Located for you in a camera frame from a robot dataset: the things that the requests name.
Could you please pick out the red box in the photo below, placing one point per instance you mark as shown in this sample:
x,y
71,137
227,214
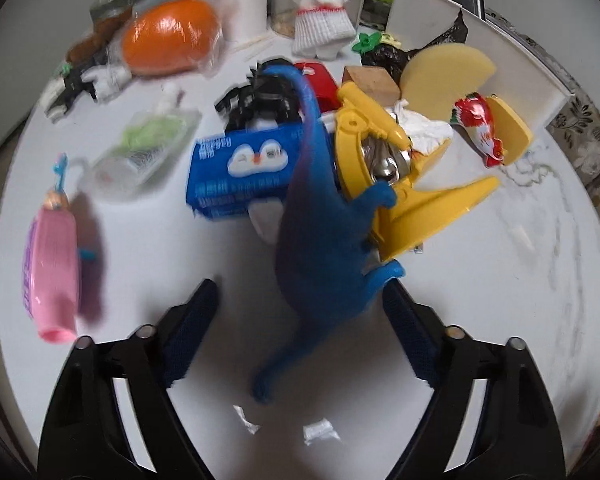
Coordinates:
x,y
320,82

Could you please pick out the white cardboard box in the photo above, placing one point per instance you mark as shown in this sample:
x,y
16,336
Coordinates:
x,y
420,15

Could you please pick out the pink plastic bottle toy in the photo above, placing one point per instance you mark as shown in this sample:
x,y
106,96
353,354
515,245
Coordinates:
x,y
55,260

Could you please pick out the yellow plastic toy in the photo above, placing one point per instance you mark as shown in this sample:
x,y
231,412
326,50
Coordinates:
x,y
430,210

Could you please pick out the brown plush toy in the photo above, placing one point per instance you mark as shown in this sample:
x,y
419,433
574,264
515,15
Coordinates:
x,y
87,45

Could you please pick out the white knitted doll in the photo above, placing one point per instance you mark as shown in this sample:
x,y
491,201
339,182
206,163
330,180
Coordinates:
x,y
322,20

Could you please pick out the black white robot toy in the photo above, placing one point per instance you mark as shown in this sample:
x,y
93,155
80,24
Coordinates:
x,y
87,82

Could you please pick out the shiny metal piece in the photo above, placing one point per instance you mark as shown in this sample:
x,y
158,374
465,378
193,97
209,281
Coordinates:
x,y
385,160

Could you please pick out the red candy wrapper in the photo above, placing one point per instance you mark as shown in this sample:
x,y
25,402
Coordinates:
x,y
480,127

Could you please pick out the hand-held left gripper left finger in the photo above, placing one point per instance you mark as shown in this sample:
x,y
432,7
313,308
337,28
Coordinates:
x,y
190,340

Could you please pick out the black plastic toy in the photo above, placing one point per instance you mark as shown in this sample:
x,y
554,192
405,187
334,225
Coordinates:
x,y
265,100

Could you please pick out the floral quilted sofa cover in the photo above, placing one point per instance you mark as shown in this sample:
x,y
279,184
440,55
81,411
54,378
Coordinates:
x,y
585,125

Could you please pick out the clear pouch with green contents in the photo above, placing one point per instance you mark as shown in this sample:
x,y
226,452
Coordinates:
x,y
140,150

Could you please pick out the wooden block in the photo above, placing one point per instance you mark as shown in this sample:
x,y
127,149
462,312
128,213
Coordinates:
x,y
372,85

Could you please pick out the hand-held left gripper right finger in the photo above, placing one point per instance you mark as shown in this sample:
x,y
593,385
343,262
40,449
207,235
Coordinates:
x,y
410,340

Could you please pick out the wooden stick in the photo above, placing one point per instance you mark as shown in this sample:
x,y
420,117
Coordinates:
x,y
252,43

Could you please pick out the yellow plastic lid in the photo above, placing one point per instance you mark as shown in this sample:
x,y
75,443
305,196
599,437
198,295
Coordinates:
x,y
514,127

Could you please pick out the green plastic flower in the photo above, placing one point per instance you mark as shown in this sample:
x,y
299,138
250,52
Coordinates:
x,y
367,42

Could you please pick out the blue tissue packet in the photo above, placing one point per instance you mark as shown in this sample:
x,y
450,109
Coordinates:
x,y
245,160

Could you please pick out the dark crumpled wrapper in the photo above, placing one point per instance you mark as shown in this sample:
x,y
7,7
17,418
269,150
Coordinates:
x,y
390,55

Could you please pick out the white crumpled tissue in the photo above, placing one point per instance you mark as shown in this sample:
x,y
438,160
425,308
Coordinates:
x,y
422,127

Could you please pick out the white paper scrap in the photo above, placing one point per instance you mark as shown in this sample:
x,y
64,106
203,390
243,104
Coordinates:
x,y
245,419
320,431

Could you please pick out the yellow sponge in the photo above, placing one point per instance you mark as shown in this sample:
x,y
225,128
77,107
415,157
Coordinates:
x,y
445,75

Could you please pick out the orange plastic egg in bag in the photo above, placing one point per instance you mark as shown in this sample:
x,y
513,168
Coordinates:
x,y
170,35

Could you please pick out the blue dinosaur toy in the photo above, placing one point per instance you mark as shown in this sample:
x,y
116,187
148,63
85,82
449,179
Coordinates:
x,y
320,240

